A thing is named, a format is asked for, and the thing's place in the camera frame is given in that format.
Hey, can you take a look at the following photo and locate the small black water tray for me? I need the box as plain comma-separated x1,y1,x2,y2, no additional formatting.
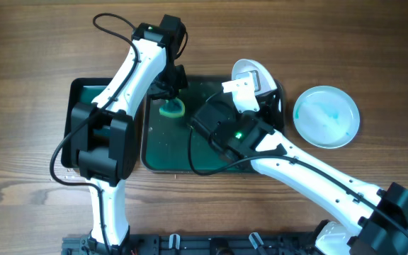
60,77,145,169

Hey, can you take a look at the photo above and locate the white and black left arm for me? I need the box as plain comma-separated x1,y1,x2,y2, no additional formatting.
62,16,188,254

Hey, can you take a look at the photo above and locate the large dark serving tray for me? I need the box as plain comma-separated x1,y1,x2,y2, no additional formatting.
140,75,285,174

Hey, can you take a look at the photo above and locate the white plate with green stain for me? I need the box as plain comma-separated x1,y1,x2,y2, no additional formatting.
292,86,361,149

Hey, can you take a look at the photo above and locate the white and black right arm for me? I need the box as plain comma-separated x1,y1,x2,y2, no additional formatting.
210,98,408,254

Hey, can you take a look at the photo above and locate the green and yellow sponge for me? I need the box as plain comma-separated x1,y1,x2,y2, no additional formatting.
159,98,186,118

